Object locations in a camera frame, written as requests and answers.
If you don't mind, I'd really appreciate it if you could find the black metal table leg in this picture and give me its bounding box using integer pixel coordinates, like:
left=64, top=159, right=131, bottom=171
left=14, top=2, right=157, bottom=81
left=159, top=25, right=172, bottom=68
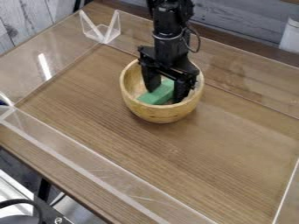
left=37, top=178, right=52, bottom=201

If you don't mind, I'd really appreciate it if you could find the black cable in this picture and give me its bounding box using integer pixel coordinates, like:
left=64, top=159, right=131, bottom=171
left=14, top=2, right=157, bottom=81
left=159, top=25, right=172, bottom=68
left=0, top=198, right=42, bottom=224

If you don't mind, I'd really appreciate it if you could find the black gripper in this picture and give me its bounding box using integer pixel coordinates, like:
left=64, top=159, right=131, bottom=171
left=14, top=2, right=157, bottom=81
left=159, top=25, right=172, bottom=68
left=137, top=33, right=200, bottom=103

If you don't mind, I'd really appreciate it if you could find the clear acrylic corner bracket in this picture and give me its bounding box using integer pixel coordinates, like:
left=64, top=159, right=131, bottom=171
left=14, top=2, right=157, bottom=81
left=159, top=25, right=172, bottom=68
left=79, top=10, right=121, bottom=45

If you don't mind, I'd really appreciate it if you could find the clear acrylic tray wall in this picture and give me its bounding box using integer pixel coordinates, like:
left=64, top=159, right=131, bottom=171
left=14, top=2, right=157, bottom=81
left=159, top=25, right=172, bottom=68
left=0, top=99, right=217, bottom=224

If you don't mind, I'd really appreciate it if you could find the green rectangular block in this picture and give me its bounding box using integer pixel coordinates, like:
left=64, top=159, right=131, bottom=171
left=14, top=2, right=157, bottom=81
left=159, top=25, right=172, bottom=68
left=137, top=79, right=173, bottom=105

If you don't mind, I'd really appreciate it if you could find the brown wooden bowl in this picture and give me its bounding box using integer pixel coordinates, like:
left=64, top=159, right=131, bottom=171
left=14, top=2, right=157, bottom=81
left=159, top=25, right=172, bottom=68
left=119, top=59, right=204, bottom=123

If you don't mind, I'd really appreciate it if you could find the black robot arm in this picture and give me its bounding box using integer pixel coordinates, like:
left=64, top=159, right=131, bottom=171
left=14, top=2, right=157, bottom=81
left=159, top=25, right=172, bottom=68
left=137, top=0, right=201, bottom=103

